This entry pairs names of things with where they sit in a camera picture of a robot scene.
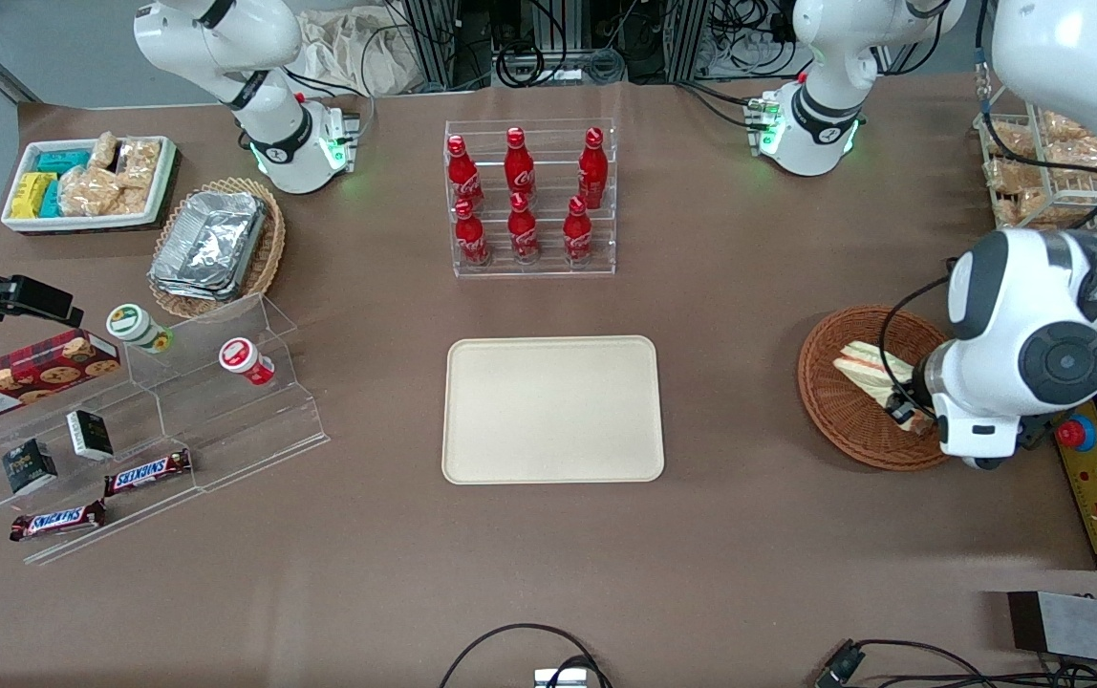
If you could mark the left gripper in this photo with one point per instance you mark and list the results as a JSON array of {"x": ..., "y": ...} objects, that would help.
[{"x": 918, "y": 394}]

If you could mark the triangular sandwich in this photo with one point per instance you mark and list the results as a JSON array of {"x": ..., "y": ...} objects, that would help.
[{"x": 859, "y": 368}]

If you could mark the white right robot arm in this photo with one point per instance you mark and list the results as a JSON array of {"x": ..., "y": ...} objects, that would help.
[{"x": 267, "y": 119}]

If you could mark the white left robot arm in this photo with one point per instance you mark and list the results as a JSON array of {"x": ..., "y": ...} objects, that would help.
[{"x": 1036, "y": 315}]

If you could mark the brown round wicker basket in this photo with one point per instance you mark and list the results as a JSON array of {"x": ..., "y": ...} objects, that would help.
[{"x": 835, "y": 420}]

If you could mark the white rectangular snack tray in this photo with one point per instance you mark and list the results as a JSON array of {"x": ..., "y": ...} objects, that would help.
[{"x": 161, "y": 186}]

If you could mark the light oval wicker basket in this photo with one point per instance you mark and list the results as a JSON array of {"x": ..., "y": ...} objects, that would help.
[{"x": 268, "y": 258}]

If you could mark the beige plastic tray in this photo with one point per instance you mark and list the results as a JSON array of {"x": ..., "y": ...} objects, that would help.
[{"x": 553, "y": 411}]

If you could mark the red cookie box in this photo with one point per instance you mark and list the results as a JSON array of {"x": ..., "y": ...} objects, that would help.
[{"x": 28, "y": 377}]

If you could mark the green white yogurt cup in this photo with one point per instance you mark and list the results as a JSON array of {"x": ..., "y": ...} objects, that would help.
[{"x": 136, "y": 327}]

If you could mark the yellow snack packet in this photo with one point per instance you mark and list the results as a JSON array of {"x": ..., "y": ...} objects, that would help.
[{"x": 32, "y": 194}]

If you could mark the clear bag of crackers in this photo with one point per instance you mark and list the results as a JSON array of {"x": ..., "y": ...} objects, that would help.
[
  {"x": 1074, "y": 158},
  {"x": 140, "y": 161},
  {"x": 1015, "y": 196},
  {"x": 88, "y": 191},
  {"x": 1009, "y": 140},
  {"x": 104, "y": 150}
]

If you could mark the small black white box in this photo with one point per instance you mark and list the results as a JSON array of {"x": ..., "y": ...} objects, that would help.
[{"x": 90, "y": 435}]

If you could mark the teal snack packet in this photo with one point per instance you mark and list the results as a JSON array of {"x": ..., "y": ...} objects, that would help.
[{"x": 63, "y": 160}]

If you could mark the small dark green box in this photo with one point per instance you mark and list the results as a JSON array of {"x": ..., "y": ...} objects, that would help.
[{"x": 30, "y": 468}]

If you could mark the stack of foil containers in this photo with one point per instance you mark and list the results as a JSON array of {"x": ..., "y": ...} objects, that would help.
[{"x": 209, "y": 244}]

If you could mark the red emergency stop button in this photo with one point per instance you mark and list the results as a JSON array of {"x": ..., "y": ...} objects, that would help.
[{"x": 1079, "y": 435}]

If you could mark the snickers bar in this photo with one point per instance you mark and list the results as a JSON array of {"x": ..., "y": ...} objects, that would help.
[
  {"x": 56, "y": 521},
  {"x": 147, "y": 472}
]

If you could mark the red white yogurt cup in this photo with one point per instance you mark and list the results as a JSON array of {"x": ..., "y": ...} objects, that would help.
[{"x": 245, "y": 360}]

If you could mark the clear acrylic stepped stand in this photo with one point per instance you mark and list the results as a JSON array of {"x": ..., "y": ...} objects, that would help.
[{"x": 224, "y": 430}]

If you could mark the grey metal block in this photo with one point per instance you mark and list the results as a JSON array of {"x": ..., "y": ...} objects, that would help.
[{"x": 1084, "y": 626}]

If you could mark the clear acrylic bottle rack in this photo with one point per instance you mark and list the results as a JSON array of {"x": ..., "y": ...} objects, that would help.
[{"x": 606, "y": 244}]

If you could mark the red cola bottle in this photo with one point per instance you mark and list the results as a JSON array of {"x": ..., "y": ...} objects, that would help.
[
  {"x": 471, "y": 239},
  {"x": 462, "y": 177},
  {"x": 577, "y": 234},
  {"x": 523, "y": 234},
  {"x": 592, "y": 172},
  {"x": 519, "y": 167}
]

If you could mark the beige cloth bag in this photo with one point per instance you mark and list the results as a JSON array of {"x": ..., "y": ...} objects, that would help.
[{"x": 357, "y": 53}]

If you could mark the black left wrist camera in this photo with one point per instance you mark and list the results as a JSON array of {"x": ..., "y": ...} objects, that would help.
[{"x": 926, "y": 401}]

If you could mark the aluminium frame post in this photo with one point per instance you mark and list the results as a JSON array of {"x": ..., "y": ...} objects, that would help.
[
  {"x": 687, "y": 38},
  {"x": 429, "y": 38}
]

